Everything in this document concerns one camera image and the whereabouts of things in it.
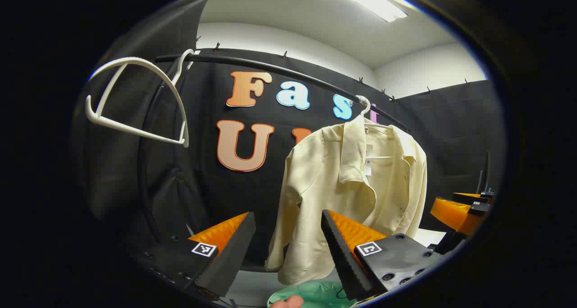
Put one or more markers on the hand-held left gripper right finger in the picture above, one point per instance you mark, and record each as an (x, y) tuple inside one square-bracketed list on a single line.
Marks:
[(345, 258)]

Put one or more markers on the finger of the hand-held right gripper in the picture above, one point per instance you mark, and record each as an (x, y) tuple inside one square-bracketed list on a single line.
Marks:
[(453, 215), (466, 196)]

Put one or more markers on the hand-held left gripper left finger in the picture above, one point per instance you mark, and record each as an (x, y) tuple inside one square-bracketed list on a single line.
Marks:
[(230, 254)]

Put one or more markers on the cream collared shirt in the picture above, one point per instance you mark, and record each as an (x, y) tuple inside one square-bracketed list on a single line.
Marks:
[(315, 177)]

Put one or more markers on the white plastic clothes hanger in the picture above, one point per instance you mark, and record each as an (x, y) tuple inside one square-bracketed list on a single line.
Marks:
[(381, 157), (135, 128)]

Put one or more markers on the black backdrop cloth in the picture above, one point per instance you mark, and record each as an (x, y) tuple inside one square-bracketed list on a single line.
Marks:
[(252, 195)]

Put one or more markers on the ceiling light panel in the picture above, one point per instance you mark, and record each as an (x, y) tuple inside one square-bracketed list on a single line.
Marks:
[(378, 3)]

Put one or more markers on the black clothes rack rail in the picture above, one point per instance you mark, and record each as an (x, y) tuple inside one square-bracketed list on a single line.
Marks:
[(270, 67)]

